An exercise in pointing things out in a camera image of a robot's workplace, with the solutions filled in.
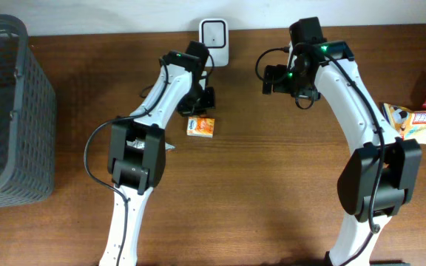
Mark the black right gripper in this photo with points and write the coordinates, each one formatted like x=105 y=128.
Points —
x=279 y=85

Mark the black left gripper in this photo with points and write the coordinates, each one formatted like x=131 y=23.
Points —
x=183 y=108

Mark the orange tissue pack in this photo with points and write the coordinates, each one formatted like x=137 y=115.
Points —
x=200 y=127

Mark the grey orange snack packet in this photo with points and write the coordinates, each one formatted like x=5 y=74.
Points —
x=141 y=144

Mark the yellow cookie snack bag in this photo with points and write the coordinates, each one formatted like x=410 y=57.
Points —
x=409 y=124

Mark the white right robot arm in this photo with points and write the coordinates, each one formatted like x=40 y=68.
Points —
x=380 y=175

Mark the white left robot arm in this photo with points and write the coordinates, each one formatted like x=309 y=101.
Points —
x=135 y=173

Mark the grey plastic mesh basket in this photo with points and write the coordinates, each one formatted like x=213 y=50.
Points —
x=28 y=109

